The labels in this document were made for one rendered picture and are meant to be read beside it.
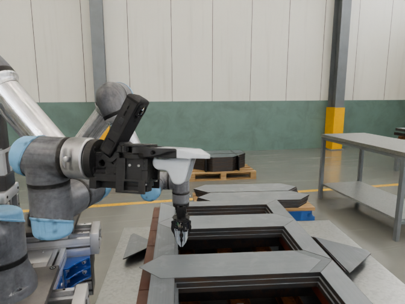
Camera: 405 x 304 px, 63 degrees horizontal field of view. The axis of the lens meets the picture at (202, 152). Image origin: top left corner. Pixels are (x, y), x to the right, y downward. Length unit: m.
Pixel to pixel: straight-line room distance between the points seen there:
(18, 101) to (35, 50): 7.62
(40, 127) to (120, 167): 0.30
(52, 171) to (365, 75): 10.04
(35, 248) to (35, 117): 0.77
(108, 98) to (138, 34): 7.04
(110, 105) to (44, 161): 0.67
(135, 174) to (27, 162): 0.20
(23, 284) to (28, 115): 0.44
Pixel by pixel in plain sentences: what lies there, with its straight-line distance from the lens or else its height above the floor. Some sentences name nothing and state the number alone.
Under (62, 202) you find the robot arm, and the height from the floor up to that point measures 1.35.
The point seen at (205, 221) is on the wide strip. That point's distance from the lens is 1.82.
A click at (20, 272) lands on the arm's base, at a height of 1.10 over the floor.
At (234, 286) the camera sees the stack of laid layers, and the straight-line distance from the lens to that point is 1.36.
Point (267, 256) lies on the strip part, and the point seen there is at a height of 0.87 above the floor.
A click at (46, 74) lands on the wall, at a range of 8.38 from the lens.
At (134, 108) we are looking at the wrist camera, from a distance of 0.57.
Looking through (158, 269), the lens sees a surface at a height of 0.87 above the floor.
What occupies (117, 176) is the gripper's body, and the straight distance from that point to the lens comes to 0.57.
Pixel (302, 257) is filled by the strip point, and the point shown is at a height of 0.87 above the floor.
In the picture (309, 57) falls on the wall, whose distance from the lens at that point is 9.48.
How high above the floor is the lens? 1.56
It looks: 10 degrees down
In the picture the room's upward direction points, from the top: straight up
